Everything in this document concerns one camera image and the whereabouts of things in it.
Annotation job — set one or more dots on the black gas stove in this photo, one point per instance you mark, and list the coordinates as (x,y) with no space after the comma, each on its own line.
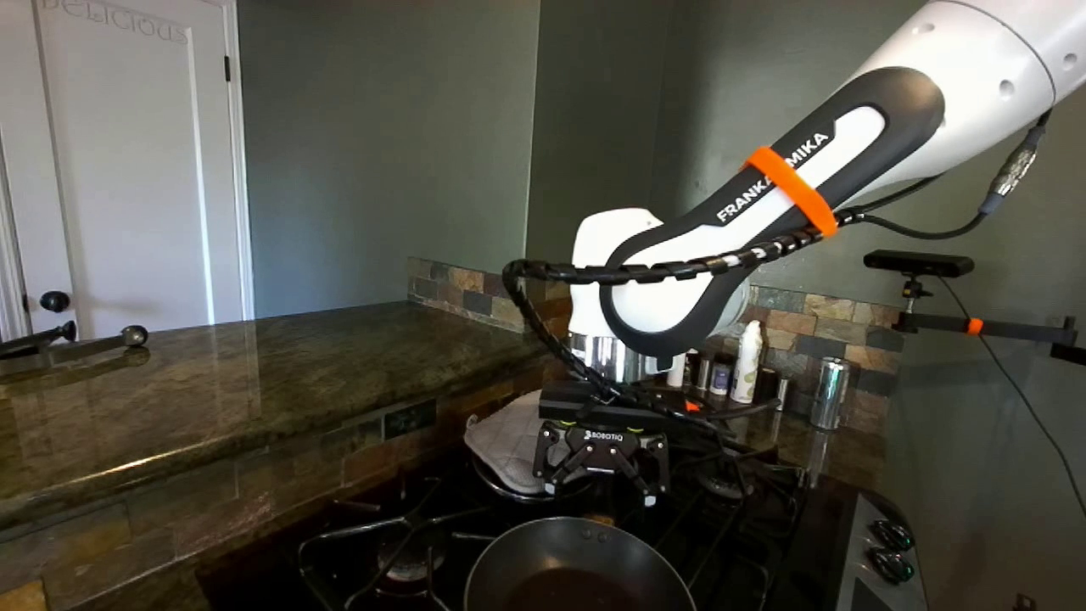
(736,545)

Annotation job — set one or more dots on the small dark shaker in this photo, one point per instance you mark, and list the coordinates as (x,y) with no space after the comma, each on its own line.
(720,379)
(699,374)

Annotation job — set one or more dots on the black stove knob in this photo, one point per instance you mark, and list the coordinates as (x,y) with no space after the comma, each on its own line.
(891,531)
(894,565)

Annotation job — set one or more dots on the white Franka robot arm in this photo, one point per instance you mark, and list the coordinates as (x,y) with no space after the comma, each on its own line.
(962,69)

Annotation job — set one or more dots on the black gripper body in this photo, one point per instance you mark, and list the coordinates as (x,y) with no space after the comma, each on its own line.
(600,443)

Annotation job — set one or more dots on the small black jar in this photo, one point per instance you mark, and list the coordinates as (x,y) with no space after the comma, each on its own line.
(776,388)

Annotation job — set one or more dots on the small white shaker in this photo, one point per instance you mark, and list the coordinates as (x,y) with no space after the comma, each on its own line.
(677,373)

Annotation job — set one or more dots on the white plastic bottle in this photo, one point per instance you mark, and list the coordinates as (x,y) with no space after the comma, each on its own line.
(747,368)

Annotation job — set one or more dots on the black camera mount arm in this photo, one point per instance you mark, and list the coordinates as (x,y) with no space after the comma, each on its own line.
(1018,331)

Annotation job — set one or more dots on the white cloth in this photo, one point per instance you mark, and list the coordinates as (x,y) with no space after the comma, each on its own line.
(505,443)

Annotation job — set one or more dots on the black door knob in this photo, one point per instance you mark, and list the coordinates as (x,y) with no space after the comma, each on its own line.
(55,299)

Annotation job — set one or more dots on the black stereo camera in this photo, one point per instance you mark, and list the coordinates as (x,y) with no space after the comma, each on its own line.
(918,263)

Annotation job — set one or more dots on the silver drink can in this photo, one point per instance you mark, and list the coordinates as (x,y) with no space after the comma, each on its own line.
(828,396)

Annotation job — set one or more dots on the white panel door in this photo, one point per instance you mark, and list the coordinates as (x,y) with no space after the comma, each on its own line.
(122,171)

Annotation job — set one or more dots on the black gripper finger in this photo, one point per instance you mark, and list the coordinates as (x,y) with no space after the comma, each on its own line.
(560,477)
(654,479)

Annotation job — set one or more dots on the black frying pan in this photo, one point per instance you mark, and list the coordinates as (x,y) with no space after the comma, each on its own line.
(564,556)

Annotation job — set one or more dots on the small door hinge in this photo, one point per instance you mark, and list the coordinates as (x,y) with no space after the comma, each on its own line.
(228,69)

